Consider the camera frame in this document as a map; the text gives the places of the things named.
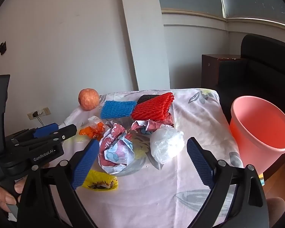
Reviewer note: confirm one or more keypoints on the orange fruit peel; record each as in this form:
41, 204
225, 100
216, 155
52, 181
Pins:
91, 131

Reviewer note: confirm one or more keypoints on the large printed paper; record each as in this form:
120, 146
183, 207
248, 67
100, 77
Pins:
116, 147

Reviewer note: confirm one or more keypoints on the red apple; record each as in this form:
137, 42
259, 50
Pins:
88, 99

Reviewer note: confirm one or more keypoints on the clear plastic wrapper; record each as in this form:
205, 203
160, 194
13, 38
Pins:
94, 120

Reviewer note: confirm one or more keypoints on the small printed paper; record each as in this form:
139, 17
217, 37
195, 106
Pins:
142, 127

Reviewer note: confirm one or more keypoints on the pink plastic bucket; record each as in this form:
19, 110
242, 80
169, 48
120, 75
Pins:
258, 128

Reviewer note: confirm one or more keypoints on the black wall fixture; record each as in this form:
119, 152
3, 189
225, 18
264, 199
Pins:
2, 47

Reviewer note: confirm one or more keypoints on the yellow snack wrapper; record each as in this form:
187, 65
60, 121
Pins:
102, 179

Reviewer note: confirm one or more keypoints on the person's left hand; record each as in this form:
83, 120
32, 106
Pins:
4, 197

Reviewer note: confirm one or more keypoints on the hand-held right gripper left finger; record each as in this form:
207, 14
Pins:
85, 163

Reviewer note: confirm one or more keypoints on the red foam fruit net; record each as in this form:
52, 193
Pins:
154, 109

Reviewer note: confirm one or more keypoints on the white plastic bag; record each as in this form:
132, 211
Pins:
166, 142

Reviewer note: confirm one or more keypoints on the black foam fruit net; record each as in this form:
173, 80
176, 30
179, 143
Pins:
144, 99

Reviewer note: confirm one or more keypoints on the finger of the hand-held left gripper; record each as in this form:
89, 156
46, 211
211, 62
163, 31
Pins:
46, 129
66, 131

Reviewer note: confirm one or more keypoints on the floral pink tablecloth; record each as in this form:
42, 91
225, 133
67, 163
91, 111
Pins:
156, 194

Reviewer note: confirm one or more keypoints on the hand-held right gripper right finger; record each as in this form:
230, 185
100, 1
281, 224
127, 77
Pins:
199, 163

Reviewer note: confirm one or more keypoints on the black armchair with wooden sides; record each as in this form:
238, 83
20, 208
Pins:
258, 59

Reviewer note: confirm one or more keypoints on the white wall socket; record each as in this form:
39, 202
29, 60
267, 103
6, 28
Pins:
46, 111
32, 115

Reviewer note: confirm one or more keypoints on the blue foam fruit net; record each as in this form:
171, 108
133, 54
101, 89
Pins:
118, 109

